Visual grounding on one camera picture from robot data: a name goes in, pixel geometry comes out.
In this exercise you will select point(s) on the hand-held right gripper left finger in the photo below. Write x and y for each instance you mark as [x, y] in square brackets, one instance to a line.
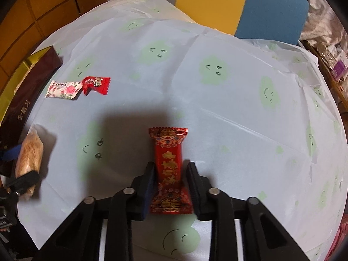
[149, 190]

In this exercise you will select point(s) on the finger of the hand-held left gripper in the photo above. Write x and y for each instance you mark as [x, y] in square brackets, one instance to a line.
[9, 153]
[24, 178]

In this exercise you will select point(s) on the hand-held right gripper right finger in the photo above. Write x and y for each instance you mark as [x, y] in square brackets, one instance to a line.
[191, 185]

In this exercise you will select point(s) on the brown bread packet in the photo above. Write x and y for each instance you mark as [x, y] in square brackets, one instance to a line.
[28, 152]

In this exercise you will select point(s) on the long red gold-print snack packet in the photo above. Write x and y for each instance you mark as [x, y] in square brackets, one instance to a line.
[168, 163]

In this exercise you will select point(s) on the dark red gold gift box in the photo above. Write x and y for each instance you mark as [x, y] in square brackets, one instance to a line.
[30, 92]

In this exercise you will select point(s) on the white floral snack packet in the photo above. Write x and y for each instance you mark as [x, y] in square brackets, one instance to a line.
[64, 89]

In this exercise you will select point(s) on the light blue printed tablecloth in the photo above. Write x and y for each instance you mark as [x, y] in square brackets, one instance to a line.
[217, 100]

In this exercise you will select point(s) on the small red candy packet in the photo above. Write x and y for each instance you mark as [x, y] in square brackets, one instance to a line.
[95, 84]

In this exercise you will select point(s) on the orange wooden cabinet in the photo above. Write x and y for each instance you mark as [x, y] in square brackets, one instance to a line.
[40, 13]

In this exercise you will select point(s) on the pink patterned cloth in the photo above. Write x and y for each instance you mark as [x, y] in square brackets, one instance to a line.
[338, 236]

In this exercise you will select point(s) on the grey yellow blue chair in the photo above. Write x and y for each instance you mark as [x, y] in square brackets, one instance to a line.
[212, 2]

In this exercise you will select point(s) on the small purple packet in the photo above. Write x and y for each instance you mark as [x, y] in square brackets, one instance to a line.
[339, 70]

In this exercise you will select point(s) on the small white box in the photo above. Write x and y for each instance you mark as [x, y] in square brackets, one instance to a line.
[341, 54]

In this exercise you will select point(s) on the pale patterned curtain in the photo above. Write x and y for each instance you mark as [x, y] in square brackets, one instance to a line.
[320, 13]

